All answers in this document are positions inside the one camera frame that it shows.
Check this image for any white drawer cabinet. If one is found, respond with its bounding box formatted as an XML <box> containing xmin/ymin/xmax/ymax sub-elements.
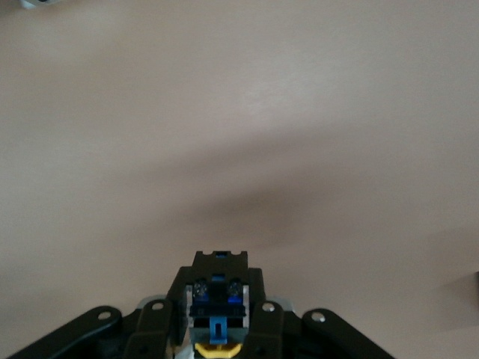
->
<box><xmin>18</xmin><ymin>0</ymin><xmax>64</xmax><ymax>10</ymax></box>

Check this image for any yellow push button switch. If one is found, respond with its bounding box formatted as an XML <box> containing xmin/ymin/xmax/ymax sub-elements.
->
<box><xmin>186</xmin><ymin>250</ymin><xmax>251</xmax><ymax>359</ymax></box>

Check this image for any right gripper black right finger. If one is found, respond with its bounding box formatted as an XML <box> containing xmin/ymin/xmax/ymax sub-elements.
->
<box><xmin>242</xmin><ymin>267</ymin><xmax>392</xmax><ymax>359</ymax></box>

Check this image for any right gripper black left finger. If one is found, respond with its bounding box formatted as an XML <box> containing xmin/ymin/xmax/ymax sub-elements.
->
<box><xmin>7</xmin><ymin>265</ymin><xmax>195</xmax><ymax>359</ymax></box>

